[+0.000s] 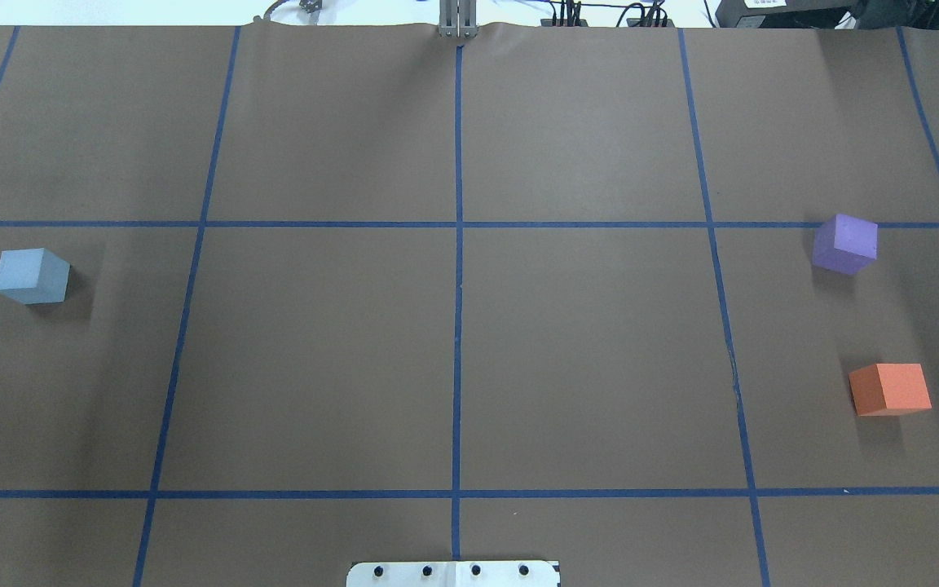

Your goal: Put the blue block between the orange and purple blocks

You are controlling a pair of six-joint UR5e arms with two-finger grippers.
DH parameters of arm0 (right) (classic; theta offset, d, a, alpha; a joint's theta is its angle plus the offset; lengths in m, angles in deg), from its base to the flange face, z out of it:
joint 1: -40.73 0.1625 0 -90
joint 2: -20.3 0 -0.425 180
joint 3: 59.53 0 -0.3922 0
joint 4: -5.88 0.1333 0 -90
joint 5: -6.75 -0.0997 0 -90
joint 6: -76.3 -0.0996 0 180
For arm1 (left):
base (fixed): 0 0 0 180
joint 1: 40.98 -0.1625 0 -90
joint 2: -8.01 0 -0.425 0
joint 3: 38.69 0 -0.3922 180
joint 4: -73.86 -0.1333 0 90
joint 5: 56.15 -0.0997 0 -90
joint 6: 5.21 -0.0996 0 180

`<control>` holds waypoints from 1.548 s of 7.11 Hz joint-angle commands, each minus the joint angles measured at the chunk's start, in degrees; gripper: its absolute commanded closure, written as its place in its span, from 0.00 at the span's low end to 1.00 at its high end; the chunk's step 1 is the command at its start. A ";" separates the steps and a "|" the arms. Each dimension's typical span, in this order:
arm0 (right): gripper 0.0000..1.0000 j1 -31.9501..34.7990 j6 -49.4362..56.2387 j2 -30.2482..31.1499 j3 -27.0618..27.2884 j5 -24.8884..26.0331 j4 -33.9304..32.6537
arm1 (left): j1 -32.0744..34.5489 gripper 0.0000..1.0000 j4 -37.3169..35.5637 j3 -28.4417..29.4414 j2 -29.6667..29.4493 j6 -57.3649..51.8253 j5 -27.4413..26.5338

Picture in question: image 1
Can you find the blue foam block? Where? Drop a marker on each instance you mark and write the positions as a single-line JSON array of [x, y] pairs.
[[33, 276]]

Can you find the purple foam block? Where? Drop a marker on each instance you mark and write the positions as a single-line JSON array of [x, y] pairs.
[[845, 244]]

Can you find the orange foam block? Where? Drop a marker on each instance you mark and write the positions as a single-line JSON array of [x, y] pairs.
[[889, 390]]

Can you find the brown paper table cover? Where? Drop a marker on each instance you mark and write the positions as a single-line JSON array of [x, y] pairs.
[[361, 294]]

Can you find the aluminium frame post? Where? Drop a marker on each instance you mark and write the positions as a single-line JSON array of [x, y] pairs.
[[458, 19]]

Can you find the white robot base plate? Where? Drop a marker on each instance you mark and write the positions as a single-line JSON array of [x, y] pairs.
[[456, 573]]

